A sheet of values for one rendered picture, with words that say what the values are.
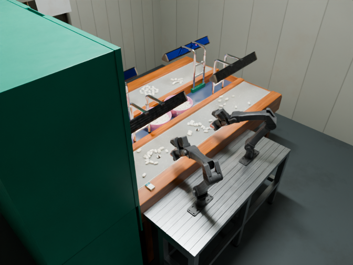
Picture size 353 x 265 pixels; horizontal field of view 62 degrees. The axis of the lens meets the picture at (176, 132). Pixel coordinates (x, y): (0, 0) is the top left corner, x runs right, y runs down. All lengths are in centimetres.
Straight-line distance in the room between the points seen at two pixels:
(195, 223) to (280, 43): 249
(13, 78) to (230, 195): 149
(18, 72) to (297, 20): 302
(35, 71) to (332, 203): 276
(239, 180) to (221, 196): 20
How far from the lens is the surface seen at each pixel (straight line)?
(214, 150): 226
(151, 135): 232
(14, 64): 117
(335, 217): 309
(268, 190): 262
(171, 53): 281
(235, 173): 220
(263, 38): 383
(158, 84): 303
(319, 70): 367
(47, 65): 112
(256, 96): 294
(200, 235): 185
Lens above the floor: 224
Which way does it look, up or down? 39 degrees down
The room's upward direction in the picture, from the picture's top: straight up
